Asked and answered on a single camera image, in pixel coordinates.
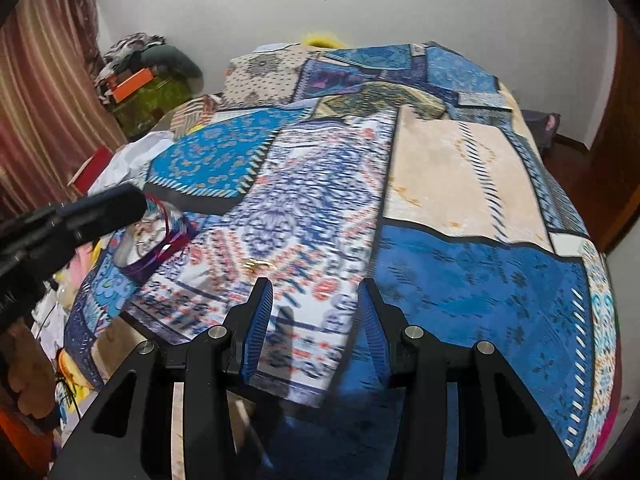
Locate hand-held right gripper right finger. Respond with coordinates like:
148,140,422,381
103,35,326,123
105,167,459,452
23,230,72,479
357,277,578,480

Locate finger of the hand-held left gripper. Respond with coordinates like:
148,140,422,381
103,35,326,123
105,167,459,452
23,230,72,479
52,183,149,243

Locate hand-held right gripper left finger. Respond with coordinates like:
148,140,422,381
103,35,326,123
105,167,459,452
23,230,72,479
50,276,275,480

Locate purple heart-shaped box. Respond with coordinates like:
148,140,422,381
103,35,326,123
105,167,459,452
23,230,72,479
112,200,193,283

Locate red box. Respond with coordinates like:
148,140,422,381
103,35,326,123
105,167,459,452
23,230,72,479
67,146,115,196

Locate white cloth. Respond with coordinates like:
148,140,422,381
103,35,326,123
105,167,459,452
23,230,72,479
87,130,176,196

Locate patchwork printed blanket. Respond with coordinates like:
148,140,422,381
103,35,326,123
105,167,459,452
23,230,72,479
65,40,618,480

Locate beige plush toy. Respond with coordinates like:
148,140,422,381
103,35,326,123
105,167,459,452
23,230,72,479
0,325,57,406

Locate orange box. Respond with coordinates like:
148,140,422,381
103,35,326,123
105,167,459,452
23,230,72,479
110,67,153,103

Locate striped beige quilt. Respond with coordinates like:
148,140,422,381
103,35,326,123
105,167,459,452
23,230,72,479
167,94,226,136

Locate striped red curtain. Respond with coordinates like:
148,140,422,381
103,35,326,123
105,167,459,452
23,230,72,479
0,0,128,211

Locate pile of clothes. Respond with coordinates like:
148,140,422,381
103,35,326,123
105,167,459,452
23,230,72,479
100,32,166,77

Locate dark green cushion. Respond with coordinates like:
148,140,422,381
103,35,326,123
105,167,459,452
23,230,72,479
145,45,203,81

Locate grey backpack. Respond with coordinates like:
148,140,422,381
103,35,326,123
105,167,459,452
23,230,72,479
522,110,563,153

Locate brown wooden wardrobe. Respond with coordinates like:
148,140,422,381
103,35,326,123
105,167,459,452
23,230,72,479
590,20,640,256

